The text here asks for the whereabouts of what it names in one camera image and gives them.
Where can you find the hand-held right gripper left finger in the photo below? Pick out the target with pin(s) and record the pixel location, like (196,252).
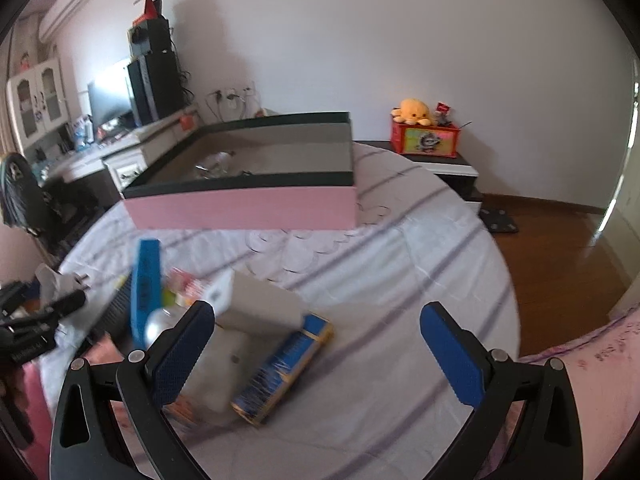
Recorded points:
(182,355)

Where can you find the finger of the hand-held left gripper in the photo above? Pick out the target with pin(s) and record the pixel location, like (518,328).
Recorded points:
(60,305)

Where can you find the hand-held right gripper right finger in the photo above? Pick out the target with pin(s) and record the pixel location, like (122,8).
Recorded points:
(452,355)

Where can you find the silver ball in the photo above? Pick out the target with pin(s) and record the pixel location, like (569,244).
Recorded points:
(160,325)

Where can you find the white box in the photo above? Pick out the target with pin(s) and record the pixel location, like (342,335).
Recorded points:
(220,370)

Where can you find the grey cardboard box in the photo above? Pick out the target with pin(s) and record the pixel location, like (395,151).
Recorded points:
(265,305)

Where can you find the blue gold packet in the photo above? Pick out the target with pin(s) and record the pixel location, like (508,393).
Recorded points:
(280,370)

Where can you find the pink storage box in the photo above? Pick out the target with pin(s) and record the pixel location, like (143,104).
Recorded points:
(240,207)

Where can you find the white plug adapter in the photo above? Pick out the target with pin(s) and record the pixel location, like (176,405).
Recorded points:
(81,281)

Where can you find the black ribbed object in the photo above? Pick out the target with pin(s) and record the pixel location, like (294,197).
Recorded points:
(117,310)

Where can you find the pink white packet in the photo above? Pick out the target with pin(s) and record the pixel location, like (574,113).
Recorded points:
(185,285)

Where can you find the pink bed cover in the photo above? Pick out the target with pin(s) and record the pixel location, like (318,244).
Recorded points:
(37,420)

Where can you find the blue rectangular box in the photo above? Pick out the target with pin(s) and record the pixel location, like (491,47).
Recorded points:
(145,290)

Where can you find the black office chair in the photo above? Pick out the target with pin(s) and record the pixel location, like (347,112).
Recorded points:
(50,200)

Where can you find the dark printed jacket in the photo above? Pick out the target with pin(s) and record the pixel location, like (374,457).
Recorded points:
(17,185)

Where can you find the pink printed fabric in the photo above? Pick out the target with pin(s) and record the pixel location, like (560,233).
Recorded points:
(590,385)

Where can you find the black bathroom scale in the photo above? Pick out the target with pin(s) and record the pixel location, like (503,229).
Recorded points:
(500,221)

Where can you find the white desk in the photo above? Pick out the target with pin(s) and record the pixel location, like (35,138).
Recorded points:
(125,167)

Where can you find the blue white package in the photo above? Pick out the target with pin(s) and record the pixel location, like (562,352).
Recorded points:
(88,130)

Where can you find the black white low cabinet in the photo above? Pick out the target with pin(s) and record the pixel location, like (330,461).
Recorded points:
(450,162)

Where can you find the clear shiny object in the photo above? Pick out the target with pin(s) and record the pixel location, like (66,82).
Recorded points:
(216,164)

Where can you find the white glass-door cabinet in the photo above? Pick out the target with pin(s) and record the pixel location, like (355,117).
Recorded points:
(50,110)

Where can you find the black computer monitor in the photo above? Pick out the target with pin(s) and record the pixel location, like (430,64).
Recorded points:
(107,95)

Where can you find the red toy box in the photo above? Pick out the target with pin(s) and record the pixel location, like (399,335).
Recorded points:
(425,140)

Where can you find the white wardrobe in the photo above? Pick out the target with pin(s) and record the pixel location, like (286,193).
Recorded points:
(630,210)

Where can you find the black computer tower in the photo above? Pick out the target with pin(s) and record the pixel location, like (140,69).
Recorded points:
(160,85)

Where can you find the small red white toy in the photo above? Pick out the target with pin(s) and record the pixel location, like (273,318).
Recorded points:
(443,112)

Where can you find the small doll figure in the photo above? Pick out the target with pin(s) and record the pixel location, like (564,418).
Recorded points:
(24,62)

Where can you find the yellow plush octopus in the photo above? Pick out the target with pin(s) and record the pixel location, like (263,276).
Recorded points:
(412,111)

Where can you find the black speaker box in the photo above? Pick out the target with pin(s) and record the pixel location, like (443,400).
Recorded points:
(150,35)

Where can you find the white air conditioner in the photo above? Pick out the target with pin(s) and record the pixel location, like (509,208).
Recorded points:
(67,5)

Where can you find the red triangular ornament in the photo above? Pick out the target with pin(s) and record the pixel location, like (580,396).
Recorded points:
(150,5)

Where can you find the white wall power sockets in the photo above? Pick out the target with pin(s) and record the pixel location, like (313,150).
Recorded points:
(235,92)

